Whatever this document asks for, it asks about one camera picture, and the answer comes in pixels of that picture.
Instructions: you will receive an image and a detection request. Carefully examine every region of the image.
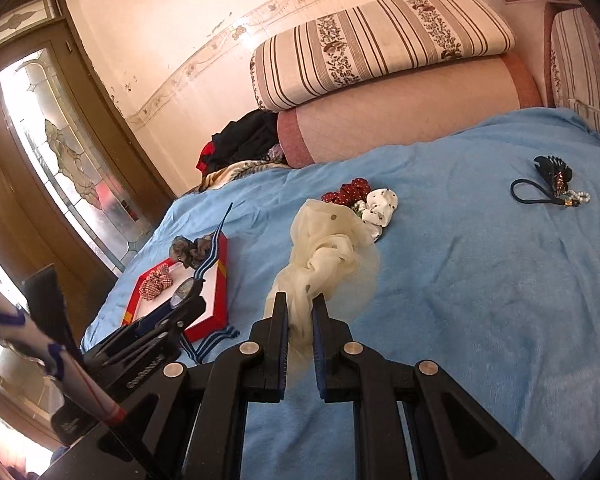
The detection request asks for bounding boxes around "gold beaded hair charm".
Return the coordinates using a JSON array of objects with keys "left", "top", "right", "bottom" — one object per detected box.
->
[{"left": 552, "top": 172, "right": 581, "bottom": 209}]

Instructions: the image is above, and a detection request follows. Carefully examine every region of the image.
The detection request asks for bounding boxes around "red polka dot scrunchie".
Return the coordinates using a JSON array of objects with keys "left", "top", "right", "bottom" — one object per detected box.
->
[{"left": 321, "top": 177, "right": 372, "bottom": 207}]

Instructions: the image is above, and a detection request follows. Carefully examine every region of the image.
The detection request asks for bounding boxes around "white polka dot scrunchie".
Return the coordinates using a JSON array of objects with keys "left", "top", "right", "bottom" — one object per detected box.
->
[{"left": 354, "top": 187, "right": 400, "bottom": 243}]

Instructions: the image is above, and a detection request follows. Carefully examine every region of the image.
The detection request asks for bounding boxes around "black hair claw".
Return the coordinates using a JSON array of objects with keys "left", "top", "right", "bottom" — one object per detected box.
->
[{"left": 532, "top": 156, "right": 576, "bottom": 182}]

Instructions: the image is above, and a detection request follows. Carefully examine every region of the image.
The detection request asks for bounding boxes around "red shallow box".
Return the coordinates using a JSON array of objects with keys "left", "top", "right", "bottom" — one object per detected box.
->
[{"left": 121, "top": 234, "right": 230, "bottom": 343}]

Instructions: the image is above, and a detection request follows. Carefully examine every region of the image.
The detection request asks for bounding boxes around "dark clothes pile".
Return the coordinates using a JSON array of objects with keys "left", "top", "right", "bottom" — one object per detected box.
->
[{"left": 196, "top": 109, "right": 291, "bottom": 173}]

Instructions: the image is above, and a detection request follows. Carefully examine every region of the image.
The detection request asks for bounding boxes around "cream chiffon scrunchie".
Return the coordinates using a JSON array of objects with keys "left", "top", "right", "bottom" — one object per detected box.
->
[{"left": 265, "top": 199, "right": 381, "bottom": 391}]

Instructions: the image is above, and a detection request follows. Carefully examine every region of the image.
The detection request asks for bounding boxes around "blue bed sheet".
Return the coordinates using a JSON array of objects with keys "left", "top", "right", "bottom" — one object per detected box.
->
[{"left": 80, "top": 107, "right": 600, "bottom": 480}]

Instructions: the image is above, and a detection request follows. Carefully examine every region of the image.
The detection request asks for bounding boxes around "beige floral blanket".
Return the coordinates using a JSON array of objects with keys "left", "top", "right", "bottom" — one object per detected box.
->
[{"left": 199, "top": 159, "right": 291, "bottom": 192}]

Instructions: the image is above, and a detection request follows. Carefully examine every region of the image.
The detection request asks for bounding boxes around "pink bolster pillow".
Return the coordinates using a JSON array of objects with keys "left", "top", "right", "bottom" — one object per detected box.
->
[{"left": 276, "top": 54, "right": 543, "bottom": 168}]

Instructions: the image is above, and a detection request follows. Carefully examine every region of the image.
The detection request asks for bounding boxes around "white cord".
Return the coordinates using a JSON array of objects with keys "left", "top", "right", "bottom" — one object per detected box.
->
[{"left": 569, "top": 99, "right": 600, "bottom": 128}]

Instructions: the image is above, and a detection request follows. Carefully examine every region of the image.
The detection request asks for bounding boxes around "striped floral square pillow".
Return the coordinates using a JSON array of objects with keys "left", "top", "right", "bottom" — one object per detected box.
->
[{"left": 550, "top": 7, "right": 600, "bottom": 153}]

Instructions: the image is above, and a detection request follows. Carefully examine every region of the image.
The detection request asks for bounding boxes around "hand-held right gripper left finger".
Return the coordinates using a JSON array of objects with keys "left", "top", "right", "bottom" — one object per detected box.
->
[{"left": 42, "top": 292, "right": 290, "bottom": 480}]

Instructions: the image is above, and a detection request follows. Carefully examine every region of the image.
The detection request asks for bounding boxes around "red plaid scrunchie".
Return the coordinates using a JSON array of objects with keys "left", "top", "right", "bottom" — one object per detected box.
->
[{"left": 139, "top": 267, "right": 175, "bottom": 301}]

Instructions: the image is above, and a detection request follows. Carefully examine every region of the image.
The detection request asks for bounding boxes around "black chair back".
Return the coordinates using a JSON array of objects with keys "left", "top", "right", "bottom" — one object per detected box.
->
[{"left": 22, "top": 264, "right": 83, "bottom": 356}]

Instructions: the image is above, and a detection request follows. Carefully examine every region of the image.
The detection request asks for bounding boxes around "white taped black cable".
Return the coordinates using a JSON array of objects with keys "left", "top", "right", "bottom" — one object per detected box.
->
[{"left": 0, "top": 275, "right": 168, "bottom": 480}]

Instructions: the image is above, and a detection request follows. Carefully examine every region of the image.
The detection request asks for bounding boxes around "gray sheer scrunchie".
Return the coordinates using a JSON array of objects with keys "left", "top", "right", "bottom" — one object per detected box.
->
[{"left": 170, "top": 234, "right": 220, "bottom": 270}]

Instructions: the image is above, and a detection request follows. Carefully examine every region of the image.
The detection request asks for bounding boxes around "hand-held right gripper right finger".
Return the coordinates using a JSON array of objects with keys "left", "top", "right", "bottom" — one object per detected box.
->
[{"left": 310, "top": 294, "right": 556, "bottom": 480}]

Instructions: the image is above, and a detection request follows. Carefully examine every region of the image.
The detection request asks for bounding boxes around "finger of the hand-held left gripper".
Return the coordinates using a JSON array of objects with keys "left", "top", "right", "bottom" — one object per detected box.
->
[
  {"left": 84, "top": 296, "right": 208, "bottom": 362},
  {"left": 101, "top": 326, "right": 184, "bottom": 369}
]

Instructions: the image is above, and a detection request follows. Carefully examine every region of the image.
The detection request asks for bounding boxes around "striped floral long pillow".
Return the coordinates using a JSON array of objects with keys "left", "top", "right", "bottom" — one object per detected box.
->
[{"left": 250, "top": 0, "right": 517, "bottom": 112}]

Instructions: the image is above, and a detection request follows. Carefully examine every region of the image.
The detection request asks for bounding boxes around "wooden stained glass door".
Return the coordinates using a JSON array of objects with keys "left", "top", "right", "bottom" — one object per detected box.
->
[{"left": 0, "top": 0, "right": 178, "bottom": 281}]

